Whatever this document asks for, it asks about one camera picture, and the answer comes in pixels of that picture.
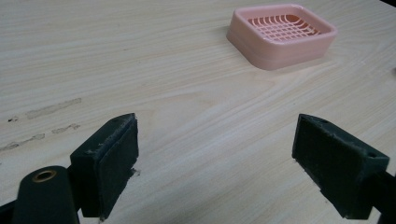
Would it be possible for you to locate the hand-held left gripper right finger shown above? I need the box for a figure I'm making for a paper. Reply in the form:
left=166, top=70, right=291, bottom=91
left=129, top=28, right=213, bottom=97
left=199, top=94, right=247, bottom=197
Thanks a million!
left=291, top=113, right=390, bottom=220

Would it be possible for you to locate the pink soap dish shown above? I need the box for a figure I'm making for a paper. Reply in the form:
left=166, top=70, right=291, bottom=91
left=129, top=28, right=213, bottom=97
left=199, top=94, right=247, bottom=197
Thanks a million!
left=226, top=3, right=339, bottom=71

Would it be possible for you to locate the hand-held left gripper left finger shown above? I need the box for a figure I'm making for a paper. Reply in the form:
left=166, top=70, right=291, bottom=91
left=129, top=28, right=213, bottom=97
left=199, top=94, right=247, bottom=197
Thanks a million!
left=69, top=112, right=140, bottom=222

